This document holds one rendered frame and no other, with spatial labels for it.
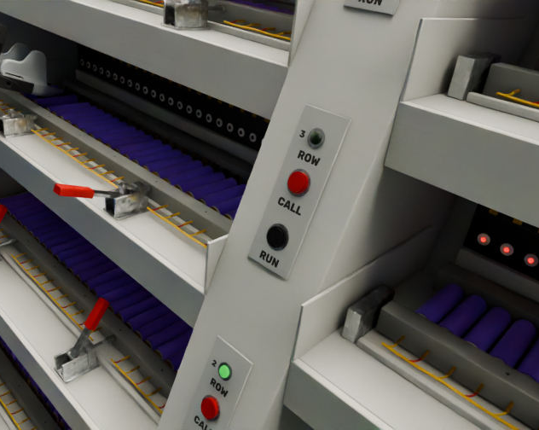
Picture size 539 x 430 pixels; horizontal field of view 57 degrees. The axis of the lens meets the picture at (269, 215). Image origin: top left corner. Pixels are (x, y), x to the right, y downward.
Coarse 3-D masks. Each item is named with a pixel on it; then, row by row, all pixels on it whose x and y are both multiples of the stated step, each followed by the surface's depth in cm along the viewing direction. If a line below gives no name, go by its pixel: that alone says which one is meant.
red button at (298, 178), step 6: (294, 174) 35; (300, 174) 35; (288, 180) 36; (294, 180) 35; (300, 180) 35; (306, 180) 35; (288, 186) 36; (294, 186) 35; (300, 186) 35; (306, 186) 35; (294, 192) 35; (300, 192) 35
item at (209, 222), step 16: (0, 96) 75; (16, 96) 72; (32, 112) 68; (48, 112) 68; (48, 128) 66; (64, 128) 64; (64, 144) 62; (80, 144) 61; (96, 144) 60; (96, 160) 59; (112, 160) 57; (128, 160) 57; (128, 176) 55; (144, 176) 54; (160, 192) 51; (176, 192) 51; (160, 208) 51; (176, 208) 50; (192, 208) 48; (208, 208) 49; (192, 224) 49; (208, 224) 47; (224, 224) 46
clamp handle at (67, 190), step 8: (56, 184) 45; (64, 184) 45; (120, 184) 50; (56, 192) 45; (64, 192) 45; (72, 192) 45; (80, 192) 46; (88, 192) 46; (96, 192) 48; (104, 192) 48; (112, 192) 49; (120, 192) 50
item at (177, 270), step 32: (64, 64) 85; (128, 96) 75; (192, 128) 67; (0, 160) 66; (32, 160) 59; (64, 160) 60; (32, 192) 61; (96, 224) 51; (128, 224) 49; (160, 224) 50; (128, 256) 48; (160, 256) 45; (192, 256) 45; (160, 288) 45; (192, 288) 42; (192, 320) 43
